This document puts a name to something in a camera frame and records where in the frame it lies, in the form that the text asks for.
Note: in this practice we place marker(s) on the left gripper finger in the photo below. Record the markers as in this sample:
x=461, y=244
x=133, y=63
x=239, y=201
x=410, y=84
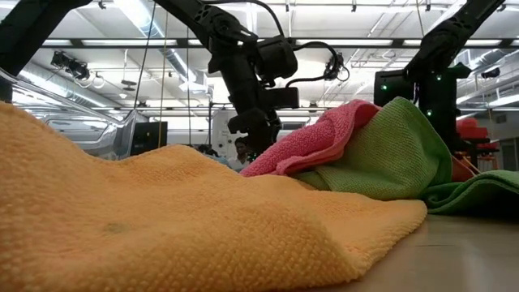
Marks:
x=263, y=144

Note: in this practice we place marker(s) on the pink microfiber towel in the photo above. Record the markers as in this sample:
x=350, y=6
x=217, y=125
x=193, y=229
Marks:
x=316, y=142

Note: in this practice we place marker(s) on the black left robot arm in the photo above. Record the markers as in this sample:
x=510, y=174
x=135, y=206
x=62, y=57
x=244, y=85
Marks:
x=202, y=16

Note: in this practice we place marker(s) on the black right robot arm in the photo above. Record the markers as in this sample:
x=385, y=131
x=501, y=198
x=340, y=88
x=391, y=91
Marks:
x=446, y=36

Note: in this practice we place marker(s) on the green microfiber towel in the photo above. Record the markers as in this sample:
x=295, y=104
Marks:
x=389, y=162

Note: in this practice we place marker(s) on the red plastic bin stack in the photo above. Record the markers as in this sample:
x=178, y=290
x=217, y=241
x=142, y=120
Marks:
x=472, y=130

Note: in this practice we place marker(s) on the black shelving unit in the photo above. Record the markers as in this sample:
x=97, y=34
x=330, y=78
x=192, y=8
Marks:
x=473, y=154

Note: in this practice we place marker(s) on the white cabinet machine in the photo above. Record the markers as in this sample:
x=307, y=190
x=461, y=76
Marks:
x=221, y=138

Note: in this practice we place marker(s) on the black ceiling spotlight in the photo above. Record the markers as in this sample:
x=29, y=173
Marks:
x=71, y=65
x=490, y=73
x=340, y=67

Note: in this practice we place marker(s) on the black monitor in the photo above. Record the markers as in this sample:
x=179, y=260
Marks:
x=148, y=138

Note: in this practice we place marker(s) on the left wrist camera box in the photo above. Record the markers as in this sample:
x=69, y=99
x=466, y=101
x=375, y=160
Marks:
x=284, y=98

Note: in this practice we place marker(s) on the white ventilation duct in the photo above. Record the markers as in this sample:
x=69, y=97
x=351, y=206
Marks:
x=462, y=61

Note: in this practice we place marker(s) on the silver ventilation duct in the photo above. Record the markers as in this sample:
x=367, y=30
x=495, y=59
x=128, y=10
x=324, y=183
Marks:
x=61, y=87

